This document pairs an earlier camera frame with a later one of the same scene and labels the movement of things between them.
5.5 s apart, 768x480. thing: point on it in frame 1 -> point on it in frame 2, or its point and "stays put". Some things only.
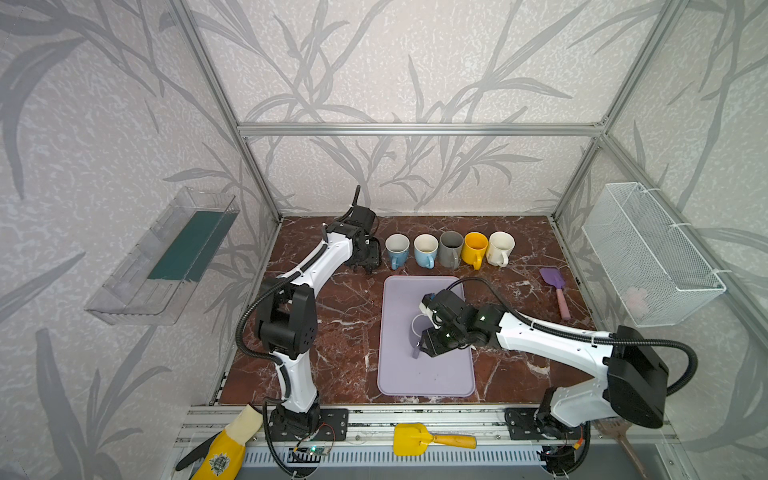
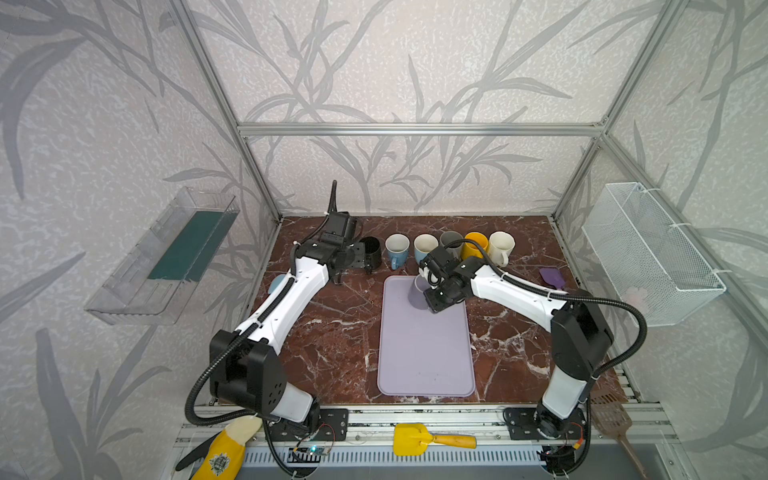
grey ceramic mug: (450, 247) stays put
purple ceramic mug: (419, 324) -> (416, 295)
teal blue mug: (397, 246) stays put
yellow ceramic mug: (473, 248) stays put
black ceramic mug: (374, 255) stays put
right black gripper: (432, 335) -> (435, 298)
